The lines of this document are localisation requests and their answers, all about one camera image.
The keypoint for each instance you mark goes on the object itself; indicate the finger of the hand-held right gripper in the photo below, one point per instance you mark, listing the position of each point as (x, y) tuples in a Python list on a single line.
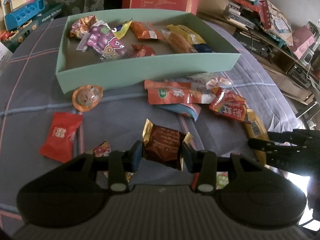
[(260, 143), (295, 136)]

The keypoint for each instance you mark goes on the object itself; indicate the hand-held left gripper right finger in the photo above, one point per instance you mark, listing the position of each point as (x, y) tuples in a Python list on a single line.
[(188, 158)]

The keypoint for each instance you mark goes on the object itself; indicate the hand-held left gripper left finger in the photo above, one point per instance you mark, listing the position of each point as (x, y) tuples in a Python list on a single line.
[(136, 155)]

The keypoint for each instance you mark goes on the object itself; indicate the golden yellow bar packet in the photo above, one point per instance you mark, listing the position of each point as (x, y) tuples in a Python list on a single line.
[(257, 127)]

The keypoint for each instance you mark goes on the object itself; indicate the brown gold snack packet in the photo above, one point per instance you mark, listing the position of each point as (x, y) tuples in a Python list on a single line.
[(162, 147)]

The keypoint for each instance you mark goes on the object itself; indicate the red gold colourful packet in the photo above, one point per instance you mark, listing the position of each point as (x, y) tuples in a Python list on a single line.
[(102, 150)]

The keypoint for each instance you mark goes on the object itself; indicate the green fruit snack packet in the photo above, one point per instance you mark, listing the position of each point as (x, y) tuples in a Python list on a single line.
[(222, 180)]

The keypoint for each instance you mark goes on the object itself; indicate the red rainbow candy packet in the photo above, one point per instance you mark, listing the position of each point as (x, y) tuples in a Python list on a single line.
[(230, 107)]

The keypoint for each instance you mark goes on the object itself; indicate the light blue pink packet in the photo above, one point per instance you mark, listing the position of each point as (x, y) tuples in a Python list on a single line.
[(185, 109)]

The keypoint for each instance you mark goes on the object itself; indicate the long orange snack packet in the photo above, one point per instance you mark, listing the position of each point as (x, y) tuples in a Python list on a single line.
[(175, 95)]

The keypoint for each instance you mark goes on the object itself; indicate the white pink patterned packet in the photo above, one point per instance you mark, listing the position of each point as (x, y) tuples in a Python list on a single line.
[(217, 82)]

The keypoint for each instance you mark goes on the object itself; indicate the orange jelly cup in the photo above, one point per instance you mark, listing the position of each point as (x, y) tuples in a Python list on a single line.
[(87, 97)]

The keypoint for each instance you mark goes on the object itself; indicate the plain red snack packet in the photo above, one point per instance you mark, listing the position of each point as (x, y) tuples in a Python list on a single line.
[(60, 135)]

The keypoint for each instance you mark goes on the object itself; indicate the green cardboard box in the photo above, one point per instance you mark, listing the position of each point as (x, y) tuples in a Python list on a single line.
[(140, 67)]

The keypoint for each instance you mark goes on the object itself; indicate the dark red snack packet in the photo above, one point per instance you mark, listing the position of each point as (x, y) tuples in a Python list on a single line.
[(143, 50)]

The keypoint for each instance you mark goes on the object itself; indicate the blue white cracker packet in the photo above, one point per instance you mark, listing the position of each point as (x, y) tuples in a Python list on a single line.
[(202, 48)]

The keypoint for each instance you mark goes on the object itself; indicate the clear cake packet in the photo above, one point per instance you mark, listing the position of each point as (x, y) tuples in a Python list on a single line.
[(180, 42)]

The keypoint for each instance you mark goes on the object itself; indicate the purple grape snack packet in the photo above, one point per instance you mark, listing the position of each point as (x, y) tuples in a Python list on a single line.
[(105, 40)]

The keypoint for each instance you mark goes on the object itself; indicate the orange grey striped packet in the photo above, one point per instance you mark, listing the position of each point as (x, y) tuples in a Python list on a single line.
[(142, 30)]

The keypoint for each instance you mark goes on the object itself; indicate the yellow blue snack packet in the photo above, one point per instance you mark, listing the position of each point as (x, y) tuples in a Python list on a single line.
[(122, 28)]

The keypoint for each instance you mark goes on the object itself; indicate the orange yellow colourful packet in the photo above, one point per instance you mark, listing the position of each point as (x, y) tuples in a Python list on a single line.
[(82, 26)]

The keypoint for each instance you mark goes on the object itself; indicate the wooden low shelf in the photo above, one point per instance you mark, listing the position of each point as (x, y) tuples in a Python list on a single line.
[(275, 62)]

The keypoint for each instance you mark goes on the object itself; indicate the pink box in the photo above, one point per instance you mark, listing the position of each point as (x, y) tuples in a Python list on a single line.
[(303, 41)]

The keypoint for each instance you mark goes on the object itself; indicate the colourful picture book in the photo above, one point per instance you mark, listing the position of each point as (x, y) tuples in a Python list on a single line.
[(277, 22)]

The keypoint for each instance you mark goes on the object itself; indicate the dark green toy box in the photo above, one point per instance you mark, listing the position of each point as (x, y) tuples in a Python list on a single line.
[(47, 17)]

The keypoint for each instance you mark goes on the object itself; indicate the white instruction sheet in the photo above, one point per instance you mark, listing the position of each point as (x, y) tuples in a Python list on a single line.
[(3, 55)]

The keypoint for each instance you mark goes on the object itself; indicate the blue toy sink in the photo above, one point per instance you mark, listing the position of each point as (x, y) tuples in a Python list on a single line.
[(25, 15)]

